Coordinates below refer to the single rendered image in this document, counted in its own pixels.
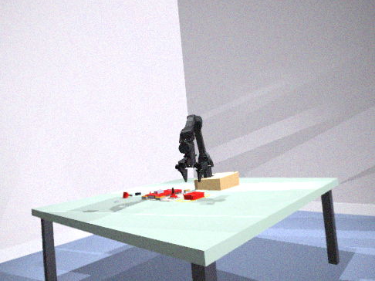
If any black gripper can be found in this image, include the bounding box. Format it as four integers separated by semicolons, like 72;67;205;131
175;153;208;182

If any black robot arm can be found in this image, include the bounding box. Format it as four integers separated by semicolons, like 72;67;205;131
178;114;214;178

